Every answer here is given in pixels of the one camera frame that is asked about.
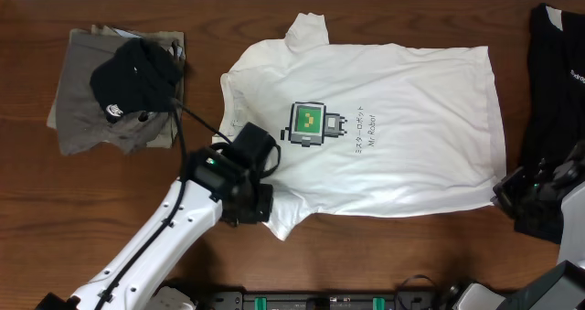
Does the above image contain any white printed t-shirt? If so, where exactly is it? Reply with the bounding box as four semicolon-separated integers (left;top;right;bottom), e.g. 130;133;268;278
219;14;506;240

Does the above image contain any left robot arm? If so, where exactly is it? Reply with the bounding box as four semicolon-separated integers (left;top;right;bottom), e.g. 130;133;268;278
37;157;273;310

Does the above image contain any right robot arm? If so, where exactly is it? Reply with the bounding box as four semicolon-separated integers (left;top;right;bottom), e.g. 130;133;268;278
444;140;584;310

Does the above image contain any black t-shirt on right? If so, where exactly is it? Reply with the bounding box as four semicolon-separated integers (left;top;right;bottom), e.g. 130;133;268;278
515;3;584;244

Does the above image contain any beige folded garment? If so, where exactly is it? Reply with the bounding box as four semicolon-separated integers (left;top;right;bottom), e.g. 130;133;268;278
46;24;186;149

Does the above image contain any black folded garment with logo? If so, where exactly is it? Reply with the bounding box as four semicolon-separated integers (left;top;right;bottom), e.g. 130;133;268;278
90;38;183;123

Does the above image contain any grey folded garment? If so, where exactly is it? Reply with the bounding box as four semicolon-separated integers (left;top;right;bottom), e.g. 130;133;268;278
48;30;176;155

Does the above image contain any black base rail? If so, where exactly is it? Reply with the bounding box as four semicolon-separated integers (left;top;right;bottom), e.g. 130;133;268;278
154;280;458;310

